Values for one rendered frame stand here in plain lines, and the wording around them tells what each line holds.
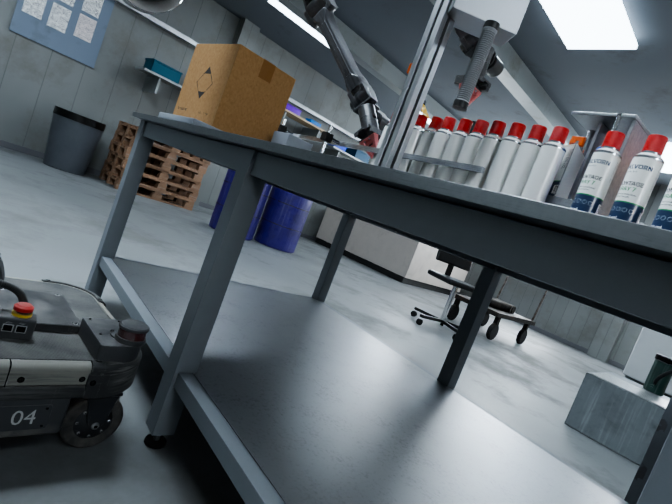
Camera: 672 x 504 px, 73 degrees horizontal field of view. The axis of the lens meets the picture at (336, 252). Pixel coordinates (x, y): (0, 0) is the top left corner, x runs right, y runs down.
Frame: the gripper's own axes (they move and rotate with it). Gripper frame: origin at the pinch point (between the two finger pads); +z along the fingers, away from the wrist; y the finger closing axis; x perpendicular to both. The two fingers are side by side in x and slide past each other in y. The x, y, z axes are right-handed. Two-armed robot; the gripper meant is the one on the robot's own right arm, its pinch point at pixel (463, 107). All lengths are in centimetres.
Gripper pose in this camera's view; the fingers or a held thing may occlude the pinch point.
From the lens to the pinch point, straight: 158.5
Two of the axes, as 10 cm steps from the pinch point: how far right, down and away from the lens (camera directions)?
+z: -3.4, 9.3, 1.0
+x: -7.1, -1.9, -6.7
